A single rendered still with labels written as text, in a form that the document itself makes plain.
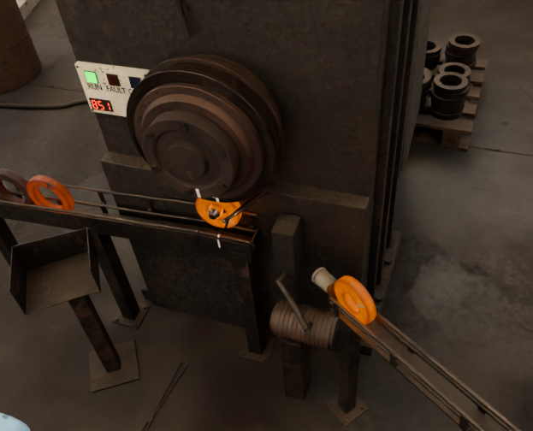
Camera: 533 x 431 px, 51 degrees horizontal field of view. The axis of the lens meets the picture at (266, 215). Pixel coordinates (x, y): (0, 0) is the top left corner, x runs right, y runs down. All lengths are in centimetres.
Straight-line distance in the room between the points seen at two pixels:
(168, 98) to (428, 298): 158
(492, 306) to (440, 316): 24
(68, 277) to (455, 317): 161
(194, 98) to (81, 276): 85
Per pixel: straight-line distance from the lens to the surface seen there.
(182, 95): 155
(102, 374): 256
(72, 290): 207
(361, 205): 177
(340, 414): 232
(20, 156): 386
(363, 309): 168
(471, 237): 294
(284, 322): 192
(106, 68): 186
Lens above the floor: 210
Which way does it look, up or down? 45 degrees down
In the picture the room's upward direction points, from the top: 6 degrees counter-clockwise
